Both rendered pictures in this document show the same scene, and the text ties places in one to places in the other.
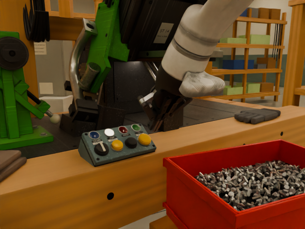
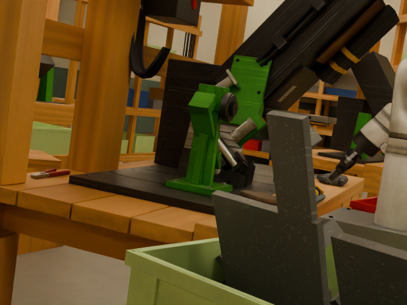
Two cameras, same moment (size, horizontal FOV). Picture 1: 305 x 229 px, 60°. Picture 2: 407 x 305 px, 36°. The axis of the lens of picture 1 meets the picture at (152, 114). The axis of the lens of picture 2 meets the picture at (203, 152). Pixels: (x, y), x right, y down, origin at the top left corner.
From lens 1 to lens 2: 1.40 m
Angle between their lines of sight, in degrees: 33
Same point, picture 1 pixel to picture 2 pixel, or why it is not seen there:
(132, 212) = not seen: hidden behind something
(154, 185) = not seen: hidden behind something
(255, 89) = (146, 147)
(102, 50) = (254, 106)
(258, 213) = not seen: outside the picture
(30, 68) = (123, 106)
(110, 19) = (263, 78)
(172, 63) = (377, 137)
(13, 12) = (126, 40)
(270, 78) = (150, 126)
